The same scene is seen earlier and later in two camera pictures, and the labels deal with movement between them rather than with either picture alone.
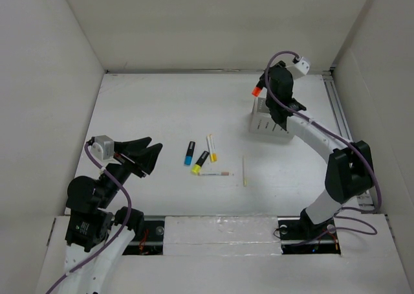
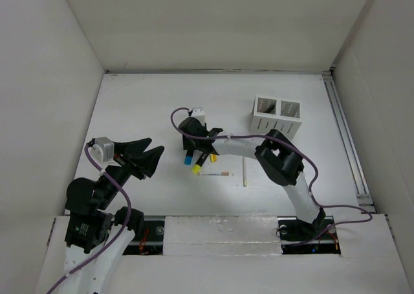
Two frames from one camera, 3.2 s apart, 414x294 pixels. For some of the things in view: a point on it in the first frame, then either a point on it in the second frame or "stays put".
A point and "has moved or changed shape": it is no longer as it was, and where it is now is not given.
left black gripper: (144, 158) stays put
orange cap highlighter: (256, 91) has moved or changed shape
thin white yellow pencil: (244, 171) stays put
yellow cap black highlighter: (196, 168) stays put
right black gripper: (278, 64) to (187, 144)
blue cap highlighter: (189, 156) stays put
